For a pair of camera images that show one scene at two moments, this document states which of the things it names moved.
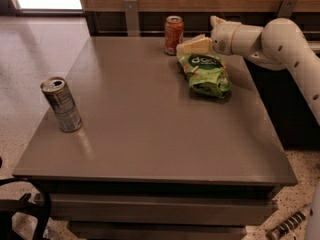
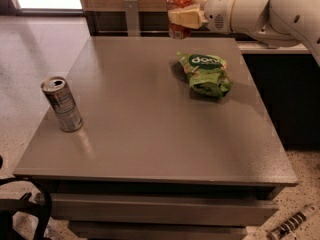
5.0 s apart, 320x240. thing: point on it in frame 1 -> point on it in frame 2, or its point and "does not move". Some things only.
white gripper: (221, 37) -> (218, 12)
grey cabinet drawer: (160, 209) does not move
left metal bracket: (131, 8) does not move
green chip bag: (207, 73) does not move
